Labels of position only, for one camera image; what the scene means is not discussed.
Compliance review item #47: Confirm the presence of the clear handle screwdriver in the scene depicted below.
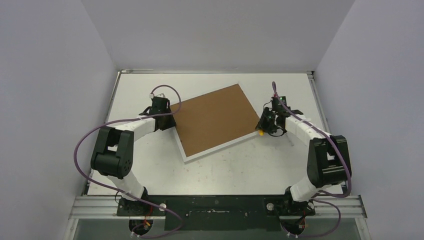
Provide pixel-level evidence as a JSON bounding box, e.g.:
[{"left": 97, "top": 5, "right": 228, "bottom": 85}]
[{"left": 286, "top": 135, "right": 294, "bottom": 147}]

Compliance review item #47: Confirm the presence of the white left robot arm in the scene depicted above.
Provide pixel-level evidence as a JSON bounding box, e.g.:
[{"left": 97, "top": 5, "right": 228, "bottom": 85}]
[{"left": 90, "top": 94, "right": 176, "bottom": 216}]

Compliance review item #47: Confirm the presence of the white picture frame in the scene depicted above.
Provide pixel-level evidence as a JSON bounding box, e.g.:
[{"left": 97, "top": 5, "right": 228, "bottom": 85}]
[{"left": 173, "top": 83, "right": 259, "bottom": 164}]

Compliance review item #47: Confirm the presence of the aluminium table front rail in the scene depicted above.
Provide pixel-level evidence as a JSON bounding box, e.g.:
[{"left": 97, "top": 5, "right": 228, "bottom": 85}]
[{"left": 69, "top": 195, "right": 368, "bottom": 220}]

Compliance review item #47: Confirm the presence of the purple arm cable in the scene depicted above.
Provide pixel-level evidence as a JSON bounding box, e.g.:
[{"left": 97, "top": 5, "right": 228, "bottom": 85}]
[
  {"left": 271, "top": 81, "right": 353, "bottom": 239},
  {"left": 72, "top": 84, "right": 185, "bottom": 240}
]

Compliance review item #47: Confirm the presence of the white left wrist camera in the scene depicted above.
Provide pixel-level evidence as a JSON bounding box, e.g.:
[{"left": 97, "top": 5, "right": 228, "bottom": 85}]
[{"left": 149, "top": 93, "right": 166, "bottom": 99}]

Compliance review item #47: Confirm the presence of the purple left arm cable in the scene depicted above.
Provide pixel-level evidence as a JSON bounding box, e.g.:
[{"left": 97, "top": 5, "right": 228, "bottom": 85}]
[{"left": 72, "top": 84, "right": 185, "bottom": 240}]

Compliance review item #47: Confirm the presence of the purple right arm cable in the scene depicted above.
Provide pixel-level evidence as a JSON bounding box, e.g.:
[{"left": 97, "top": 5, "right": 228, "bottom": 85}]
[{"left": 271, "top": 81, "right": 353, "bottom": 239}]

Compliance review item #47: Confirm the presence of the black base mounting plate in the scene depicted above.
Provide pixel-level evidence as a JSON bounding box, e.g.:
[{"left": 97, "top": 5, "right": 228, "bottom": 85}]
[{"left": 116, "top": 195, "right": 316, "bottom": 232}]

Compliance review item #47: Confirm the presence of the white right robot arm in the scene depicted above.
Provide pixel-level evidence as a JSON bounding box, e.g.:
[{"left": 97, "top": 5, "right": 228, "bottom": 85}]
[{"left": 255, "top": 95, "right": 352, "bottom": 215}]

